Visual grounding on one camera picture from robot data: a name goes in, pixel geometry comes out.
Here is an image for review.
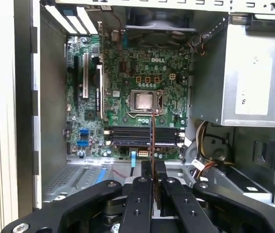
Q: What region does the black PC case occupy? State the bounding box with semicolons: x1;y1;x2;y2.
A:
13;0;275;212

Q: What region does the green Dell motherboard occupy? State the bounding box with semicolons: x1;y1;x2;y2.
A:
65;33;193;161

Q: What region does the blue flat data wire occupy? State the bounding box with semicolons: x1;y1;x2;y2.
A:
129;150;138;178

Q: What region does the white barcode wire tag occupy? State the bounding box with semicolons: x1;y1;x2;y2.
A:
191;158;210;171

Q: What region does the coloured fan wire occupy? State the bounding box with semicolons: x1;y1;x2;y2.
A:
187;33;207;57

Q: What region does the black expansion slot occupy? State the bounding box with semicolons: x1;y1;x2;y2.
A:
73;55;79;110

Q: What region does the metal wire locking lever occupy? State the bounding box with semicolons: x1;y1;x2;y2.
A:
127;110;163;119

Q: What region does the grey power supply unit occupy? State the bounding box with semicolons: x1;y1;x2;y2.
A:
190;23;275;128

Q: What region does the black case fan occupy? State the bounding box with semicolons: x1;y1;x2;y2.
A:
124;6;197;48

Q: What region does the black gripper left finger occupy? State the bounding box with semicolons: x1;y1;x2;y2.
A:
0;160;154;233

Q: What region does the black RAM slot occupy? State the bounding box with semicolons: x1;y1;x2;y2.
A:
104;125;186;132
104;130;186;137

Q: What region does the silver CPU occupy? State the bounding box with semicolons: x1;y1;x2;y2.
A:
134;93;156;110

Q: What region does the power supply wire bundle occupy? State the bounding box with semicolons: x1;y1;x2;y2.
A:
190;120;236;183

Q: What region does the metal slot cover plate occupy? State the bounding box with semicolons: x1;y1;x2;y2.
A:
76;6;99;34
45;4;78;34
64;15;90;34

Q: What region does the metal CPU socket cover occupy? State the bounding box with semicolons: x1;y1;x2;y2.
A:
129;89;165;115

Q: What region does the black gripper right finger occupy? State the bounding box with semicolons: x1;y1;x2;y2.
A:
154;160;275;233

